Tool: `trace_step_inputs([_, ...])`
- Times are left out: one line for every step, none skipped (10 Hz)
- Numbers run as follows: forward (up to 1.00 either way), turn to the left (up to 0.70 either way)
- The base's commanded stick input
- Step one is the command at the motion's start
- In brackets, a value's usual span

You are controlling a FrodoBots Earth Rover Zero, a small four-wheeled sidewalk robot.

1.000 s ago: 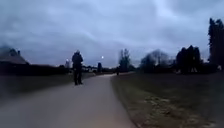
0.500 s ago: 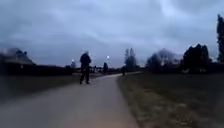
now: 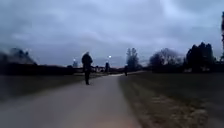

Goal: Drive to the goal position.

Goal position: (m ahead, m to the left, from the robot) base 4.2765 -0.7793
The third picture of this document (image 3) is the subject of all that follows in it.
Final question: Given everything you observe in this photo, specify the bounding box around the small dark tree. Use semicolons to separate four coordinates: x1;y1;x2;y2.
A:
104;61;111;74

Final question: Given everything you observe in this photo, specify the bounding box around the street lamp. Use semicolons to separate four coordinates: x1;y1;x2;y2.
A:
107;54;113;64
71;58;78;69

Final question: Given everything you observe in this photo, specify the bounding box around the person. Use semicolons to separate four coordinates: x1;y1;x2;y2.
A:
81;51;94;86
123;64;129;77

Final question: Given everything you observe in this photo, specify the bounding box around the slender tree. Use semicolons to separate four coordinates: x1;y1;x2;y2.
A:
125;47;140;72

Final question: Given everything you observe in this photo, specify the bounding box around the grey asphalt path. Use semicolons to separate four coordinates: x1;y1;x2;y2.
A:
0;73;143;128

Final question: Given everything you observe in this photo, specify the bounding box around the bare tree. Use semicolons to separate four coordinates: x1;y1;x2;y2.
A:
148;48;184;71

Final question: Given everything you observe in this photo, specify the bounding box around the dark hedge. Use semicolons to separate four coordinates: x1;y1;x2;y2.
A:
0;63;76;77

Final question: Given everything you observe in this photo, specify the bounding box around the grass field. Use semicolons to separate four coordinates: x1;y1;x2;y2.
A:
118;71;224;128

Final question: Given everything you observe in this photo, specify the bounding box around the grass verge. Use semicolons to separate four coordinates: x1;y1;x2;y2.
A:
0;73;101;102

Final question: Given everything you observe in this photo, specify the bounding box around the dark tree clump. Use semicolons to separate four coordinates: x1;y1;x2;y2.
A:
184;42;216;73

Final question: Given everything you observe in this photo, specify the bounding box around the house with pale gable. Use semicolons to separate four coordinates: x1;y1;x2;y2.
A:
0;48;38;66

